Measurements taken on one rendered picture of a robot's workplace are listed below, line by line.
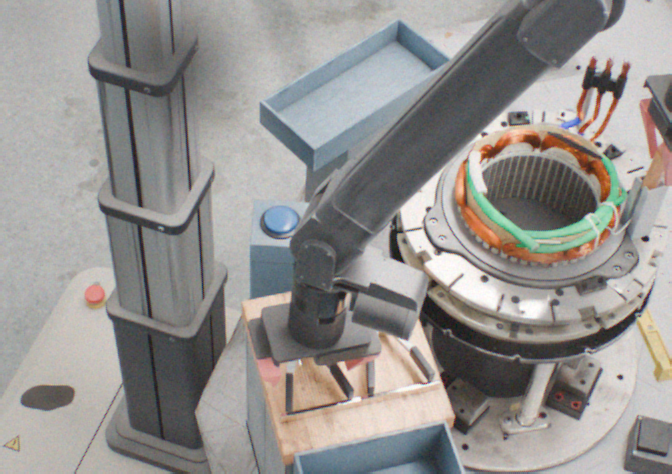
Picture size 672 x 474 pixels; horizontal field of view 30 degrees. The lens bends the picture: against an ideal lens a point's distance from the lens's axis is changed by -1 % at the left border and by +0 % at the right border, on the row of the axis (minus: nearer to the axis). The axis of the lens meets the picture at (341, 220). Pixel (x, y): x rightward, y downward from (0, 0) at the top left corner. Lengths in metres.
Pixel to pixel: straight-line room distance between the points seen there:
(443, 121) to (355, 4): 2.35
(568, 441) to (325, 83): 0.57
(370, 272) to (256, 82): 1.99
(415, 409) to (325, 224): 0.33
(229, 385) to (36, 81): 1.60
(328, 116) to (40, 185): 1.38
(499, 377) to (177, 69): 0.61
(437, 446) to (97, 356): 1.07
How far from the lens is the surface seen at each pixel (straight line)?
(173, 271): 1.78
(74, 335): 2.40
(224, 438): 1.68
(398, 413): 1.37
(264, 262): 1.56
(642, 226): 1.50
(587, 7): 0.87
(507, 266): 1.45
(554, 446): 1.69
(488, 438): 1.68
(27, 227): 2.89
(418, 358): 1.38
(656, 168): 1.44
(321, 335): 1.25
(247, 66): 3.17
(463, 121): 1.00
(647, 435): 1.68
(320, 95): 1.70
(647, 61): 2.19
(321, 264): 1.14
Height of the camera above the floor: 2.26
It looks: 52 degrees down
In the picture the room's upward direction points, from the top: 5 degrees clockwise
